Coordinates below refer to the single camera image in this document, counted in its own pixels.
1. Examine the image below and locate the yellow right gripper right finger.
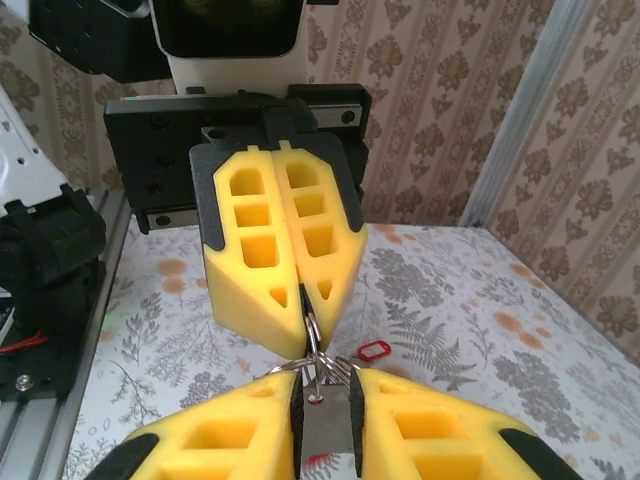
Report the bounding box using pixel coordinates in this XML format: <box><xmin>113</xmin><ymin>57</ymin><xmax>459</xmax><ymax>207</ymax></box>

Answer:
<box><xmin>348</xmin><ymin>367</ymin><xmax>586</xmax><ymax>480</ymax></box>

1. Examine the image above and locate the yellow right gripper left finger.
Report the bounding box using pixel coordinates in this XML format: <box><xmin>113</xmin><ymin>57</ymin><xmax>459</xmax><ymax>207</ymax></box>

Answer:
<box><xmin>84</xmin><ymin>369</ymin><xmax>306</xmax><ymax>480</ymax></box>

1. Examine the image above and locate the round metal keyring disc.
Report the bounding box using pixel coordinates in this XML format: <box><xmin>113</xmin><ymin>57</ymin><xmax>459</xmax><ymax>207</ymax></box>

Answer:
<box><xmin>298</xmin><ymin>382</ymin><xmax>357</xmax><ymax>457</ymax></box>

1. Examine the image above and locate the red framed key tag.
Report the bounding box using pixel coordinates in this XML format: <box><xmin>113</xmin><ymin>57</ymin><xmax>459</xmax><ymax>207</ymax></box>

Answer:
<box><xmin>356</xmin><ymin>339</ymin><xmax>391</xmax><ymax>361</ymax></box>

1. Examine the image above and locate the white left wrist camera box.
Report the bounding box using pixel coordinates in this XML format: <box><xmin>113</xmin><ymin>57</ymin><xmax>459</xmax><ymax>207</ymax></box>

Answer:
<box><xmin>149</xmin><ymin>0</ymin><xmax>309</xmax><ymax>96</ymax></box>

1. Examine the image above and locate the aluminium frame post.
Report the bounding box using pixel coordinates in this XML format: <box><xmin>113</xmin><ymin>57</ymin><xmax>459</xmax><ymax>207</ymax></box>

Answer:
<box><xmin>458</xmin><ymin>0</ymin><xmax>574</xmax><ymax>230</ymax></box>

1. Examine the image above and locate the long aluminium base rail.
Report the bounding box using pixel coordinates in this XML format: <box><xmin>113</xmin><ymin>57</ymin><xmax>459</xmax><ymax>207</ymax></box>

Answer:
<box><xmin>0</xmin><ymin>189</ymin><xmax>132</xmax><ymax>480</ymax></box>

